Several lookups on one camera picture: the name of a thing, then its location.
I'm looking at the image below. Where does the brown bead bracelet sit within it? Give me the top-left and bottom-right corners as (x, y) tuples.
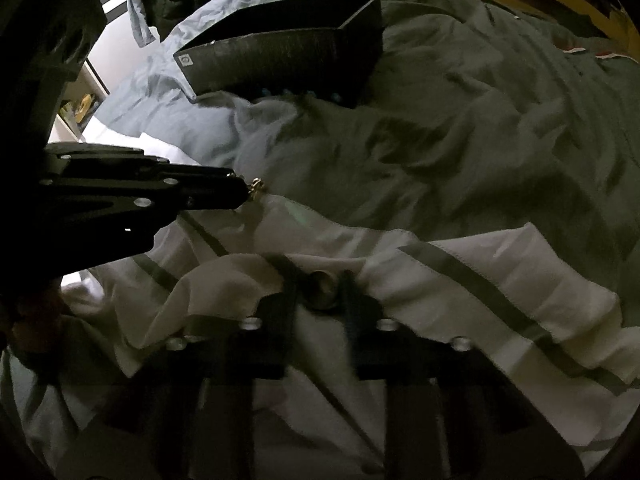
(301, 269), (345, 312)

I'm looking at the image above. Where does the white shelf unit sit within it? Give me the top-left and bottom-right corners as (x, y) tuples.
(50, 57), (112, 142)

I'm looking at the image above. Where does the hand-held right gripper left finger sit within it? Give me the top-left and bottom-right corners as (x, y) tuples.
(70, 252), (302, 463)

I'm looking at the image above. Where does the person's left hand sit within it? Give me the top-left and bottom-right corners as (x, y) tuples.
(10, 282), (68, 356)

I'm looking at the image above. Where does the light blue cloth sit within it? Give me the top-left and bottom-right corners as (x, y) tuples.
(125, 0), (162, 49)

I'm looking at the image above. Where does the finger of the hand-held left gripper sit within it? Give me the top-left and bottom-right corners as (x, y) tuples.
(44, 142), (237, 187)
(42, 179), (250, 261)

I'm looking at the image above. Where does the gold bead bracelet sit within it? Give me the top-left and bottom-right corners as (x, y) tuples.
(227, 172), (268, 206)

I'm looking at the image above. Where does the grey white striped duvet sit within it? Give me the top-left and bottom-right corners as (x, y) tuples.
(0, 0), (640, 480)

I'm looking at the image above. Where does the black rectangular box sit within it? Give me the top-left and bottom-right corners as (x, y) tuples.
(172, 0), (385, 110)

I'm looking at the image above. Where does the white sliding wardrobe door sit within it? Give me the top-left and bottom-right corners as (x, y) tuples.
(90, 0), (166, 96)

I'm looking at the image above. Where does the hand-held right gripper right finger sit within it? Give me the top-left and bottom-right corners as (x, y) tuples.
(341, 270), (582, 463)

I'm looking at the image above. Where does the wooden bed frame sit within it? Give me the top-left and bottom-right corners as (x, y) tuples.
(350, 0), (640, 66)

